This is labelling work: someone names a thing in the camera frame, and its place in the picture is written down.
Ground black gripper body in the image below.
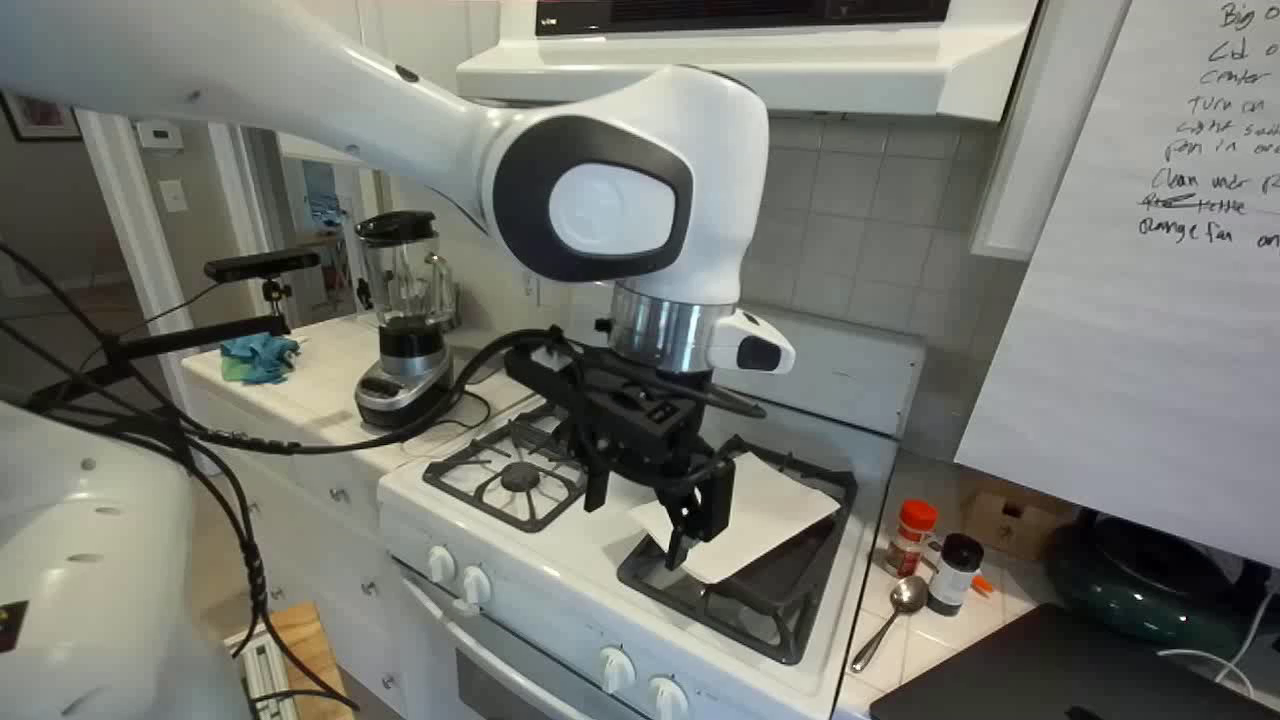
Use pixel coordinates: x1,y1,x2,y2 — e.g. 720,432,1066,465
576,390,740,516

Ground white gas stove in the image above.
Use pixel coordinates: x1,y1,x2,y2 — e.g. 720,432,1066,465
374,312,926,720

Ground black cast iron stove grate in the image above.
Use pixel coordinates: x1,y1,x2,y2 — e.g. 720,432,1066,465
421,399,596,536
617,435,861,670

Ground round dark burner cap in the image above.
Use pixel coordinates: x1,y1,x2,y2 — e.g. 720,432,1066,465
494,459,546,497

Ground red lid spice jar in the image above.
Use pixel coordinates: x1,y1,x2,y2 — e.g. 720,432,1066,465
886,497,940,582

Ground metal spoon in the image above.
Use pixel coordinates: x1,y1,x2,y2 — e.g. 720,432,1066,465
847,571,932,677

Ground black lid white jar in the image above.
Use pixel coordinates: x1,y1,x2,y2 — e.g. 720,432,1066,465
926,534,988,616

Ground black base glass blender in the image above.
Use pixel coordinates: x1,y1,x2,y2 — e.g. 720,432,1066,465
351,210,458,432

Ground white kitchen counter cabinet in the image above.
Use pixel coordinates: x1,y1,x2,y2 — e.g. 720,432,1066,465
174,312,534,720

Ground white range hood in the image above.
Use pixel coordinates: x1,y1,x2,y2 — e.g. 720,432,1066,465
452,0,1044,129

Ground blue cloth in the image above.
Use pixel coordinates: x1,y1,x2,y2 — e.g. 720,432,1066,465
214,329,304,391

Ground black microwave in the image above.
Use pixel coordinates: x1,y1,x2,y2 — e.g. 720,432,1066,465
532,0,957,36

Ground dark green pot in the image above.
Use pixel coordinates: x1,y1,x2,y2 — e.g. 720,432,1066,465
1044,514,1272,657

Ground white power strip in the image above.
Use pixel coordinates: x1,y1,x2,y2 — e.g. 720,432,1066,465
236,632,297,720

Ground white handwritten paper board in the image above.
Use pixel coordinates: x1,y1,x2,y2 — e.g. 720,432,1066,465
952,0,1280,571

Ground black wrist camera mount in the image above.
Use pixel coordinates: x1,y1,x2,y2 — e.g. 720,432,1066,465
499,333,773,423

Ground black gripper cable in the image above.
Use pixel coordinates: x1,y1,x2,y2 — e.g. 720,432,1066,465
0,325,556,459

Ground black hanging cable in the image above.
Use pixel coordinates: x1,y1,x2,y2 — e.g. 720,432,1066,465
0,237,365,715

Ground black stereo camera bar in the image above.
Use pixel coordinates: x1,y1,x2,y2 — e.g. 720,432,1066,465
198,244,328,288

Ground white wall thermostat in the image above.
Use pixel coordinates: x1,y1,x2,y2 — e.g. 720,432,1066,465
133,115,186,151

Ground dark framed wall picture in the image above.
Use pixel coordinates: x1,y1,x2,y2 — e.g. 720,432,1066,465
0,87,85,145

